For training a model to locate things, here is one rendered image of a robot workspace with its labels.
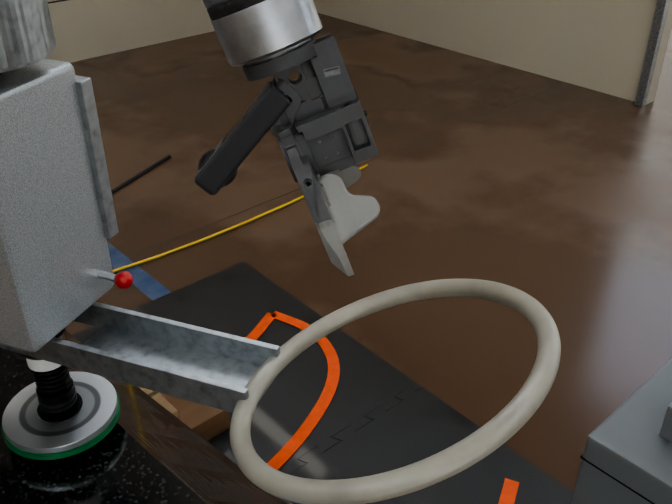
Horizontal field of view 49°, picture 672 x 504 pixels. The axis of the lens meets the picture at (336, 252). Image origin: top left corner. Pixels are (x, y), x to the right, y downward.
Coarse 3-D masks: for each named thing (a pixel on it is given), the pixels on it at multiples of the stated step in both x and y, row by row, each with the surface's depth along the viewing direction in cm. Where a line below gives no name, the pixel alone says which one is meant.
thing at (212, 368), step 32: (96, 320) 133; (128, 320) 130; (160, 320) 127; (32, 352) 126; (64, 352) 123; (96, 352) 120; (128, 352) 126; (160, 352) 126; (192, 352) 126; (224, 352) 124; (256, 352) 121; (160, 384) 117; (192, 384) 114; (224, 384) 112
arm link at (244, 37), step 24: (288, 0) 61; (312, 0) 64; (216, 24) 63; (240, 24) 61; (264, 24) 61; (288, 24) 61; (312, 24) 63; (240, 48) 62; (264, 48) 62; (288, 48) 63
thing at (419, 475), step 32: (416, 288) 124; (448, 288) 121; (480, 288) 116; (512, 288) 111; (320, 320) 126; (352, 320) 126; (544, 320) 100; (288, 352) 121; (544, 352) 94; (256, 384) 115; (544, 384) 90; (512, 416) 86; (448, 448) 85; (480, 448) 84; (256, 480) 94; (288, 480) 90; (320, 480) 88; (352, 480) 86; (384, 480) 84; (416, 480) 83
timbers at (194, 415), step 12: (168, 396) 254; (180, 408) 249; (192, 408) 249; (204, 408) 249; (192, 420) 244; (204, 420) 244; (216, 420) 247; (228, 420) 252; (204, 432) 246; (216, 432) 250
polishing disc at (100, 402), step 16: (32, 384) 148; (80, 384) 148; (96, 384) 148; (16, 400) 144; (32, 400) 144; (96, 400) 144; (112, 400) 144; (16, 416) 141; (32, 416) 141; (80, 416) 141; (96, 416) 141; (112, 416) 141; (16, 432) 137; (32, 432) 137; (48, 432) 137; (64, 432) 137; (80, 432) 137; (96, 432) 138; (32, 448) 134; (48, 448) 134; (64, 448) 135
